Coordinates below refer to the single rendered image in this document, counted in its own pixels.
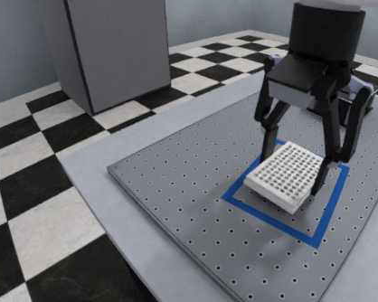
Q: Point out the black rectangular frame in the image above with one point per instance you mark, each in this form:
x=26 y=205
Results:
x=343 y=108

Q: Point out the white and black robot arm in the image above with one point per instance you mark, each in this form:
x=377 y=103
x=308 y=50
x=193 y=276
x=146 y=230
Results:
x=297 y=79

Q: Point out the blue tape outline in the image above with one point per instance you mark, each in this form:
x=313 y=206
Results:
x=321 y=227

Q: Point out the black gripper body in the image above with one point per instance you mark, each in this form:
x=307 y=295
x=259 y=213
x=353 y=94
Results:
x=327 y=34

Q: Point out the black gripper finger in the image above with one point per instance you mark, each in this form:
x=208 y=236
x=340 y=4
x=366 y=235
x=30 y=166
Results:
x=360 y=92
x=269 y=127

